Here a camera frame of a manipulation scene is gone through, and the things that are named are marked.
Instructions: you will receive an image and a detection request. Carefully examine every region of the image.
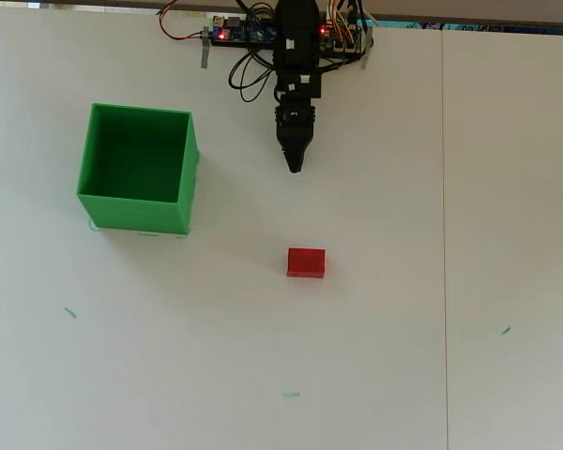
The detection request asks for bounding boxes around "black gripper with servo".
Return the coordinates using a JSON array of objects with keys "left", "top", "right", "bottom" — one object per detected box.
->
[{"left": 272, "top": 69, "right": 323, "bottom": 173}]

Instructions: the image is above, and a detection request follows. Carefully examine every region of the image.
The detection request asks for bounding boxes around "red block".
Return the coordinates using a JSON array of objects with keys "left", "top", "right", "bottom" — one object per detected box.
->
[{"left": 286, "top": 247, "right": 327, "bottom": 278}]

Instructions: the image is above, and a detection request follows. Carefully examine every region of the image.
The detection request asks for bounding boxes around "green open bin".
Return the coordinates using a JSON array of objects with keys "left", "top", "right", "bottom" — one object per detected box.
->
[{"left": 76, "top": 102, "right": 202, "bottom": 235}]

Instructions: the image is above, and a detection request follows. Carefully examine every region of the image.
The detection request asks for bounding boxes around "circuit board with jumper sockets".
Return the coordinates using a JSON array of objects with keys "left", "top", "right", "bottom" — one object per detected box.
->
[{"left": 319, "top": 22, "right": 374, "bottom": 56}]

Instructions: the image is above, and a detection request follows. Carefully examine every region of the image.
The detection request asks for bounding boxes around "black electronics base board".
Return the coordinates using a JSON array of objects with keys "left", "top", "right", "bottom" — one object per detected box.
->
[{"left": 210, "top": 14, "right": 278, "bottom": 48}]

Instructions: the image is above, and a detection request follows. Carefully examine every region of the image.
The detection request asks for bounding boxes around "grey tape strip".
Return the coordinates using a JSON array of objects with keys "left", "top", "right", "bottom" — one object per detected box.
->
[{"left": 199, "top": 26, "right": 213, "bottom": 69}]

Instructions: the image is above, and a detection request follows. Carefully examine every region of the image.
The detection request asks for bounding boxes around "black looped servo cable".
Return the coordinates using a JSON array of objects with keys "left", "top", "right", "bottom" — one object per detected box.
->
[{"left": 227, "top": 46, "right": 279, "bottom": 103}]

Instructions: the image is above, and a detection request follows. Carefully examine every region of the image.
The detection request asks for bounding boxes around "thin red wire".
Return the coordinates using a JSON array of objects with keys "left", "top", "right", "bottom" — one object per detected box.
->
[{"left": 156, "top": 0, "right": 205, "bottom": 41}]

